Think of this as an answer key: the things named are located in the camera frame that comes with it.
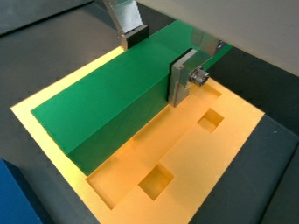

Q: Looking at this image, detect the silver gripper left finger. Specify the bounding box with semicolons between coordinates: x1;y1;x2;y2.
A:
102;0;149;50

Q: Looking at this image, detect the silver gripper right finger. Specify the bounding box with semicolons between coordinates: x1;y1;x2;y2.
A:
168;28;224;107

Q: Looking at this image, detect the green rectangular block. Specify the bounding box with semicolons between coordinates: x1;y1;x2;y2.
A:
30;19;233;177

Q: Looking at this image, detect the yellow slotted board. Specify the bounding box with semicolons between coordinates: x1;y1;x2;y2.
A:
12;48;263;224

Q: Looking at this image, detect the blue rectangular block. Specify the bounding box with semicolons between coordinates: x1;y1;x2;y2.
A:
0;158;42;224

